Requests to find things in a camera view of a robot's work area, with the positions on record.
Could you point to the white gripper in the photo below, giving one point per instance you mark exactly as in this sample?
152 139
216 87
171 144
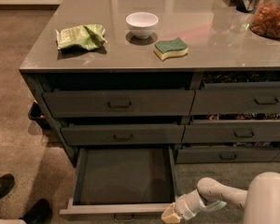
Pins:
182 207

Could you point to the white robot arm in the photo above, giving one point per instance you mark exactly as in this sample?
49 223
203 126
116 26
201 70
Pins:
260 203

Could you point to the black shoe lower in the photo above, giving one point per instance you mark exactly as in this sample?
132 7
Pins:
40 213

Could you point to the black shoe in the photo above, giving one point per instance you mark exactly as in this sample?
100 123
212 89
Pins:
7 182
40 213

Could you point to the grey kitchen island cabinet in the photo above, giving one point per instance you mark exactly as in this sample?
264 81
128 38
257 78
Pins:
222 49

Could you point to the green yellow sponge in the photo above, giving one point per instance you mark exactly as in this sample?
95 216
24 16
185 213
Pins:
171 48

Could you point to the black bin behind cabinet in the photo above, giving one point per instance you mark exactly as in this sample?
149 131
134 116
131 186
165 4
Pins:
35 114

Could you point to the black shoe upper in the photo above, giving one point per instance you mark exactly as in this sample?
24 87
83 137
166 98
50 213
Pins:
7 182

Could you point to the white ceramic bowl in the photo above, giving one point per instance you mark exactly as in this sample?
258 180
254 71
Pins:
142 24

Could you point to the green crumpled snack bag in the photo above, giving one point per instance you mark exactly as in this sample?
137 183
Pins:
88 37

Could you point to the glass jar with snacks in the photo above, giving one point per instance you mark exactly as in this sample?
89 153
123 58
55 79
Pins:
266 19

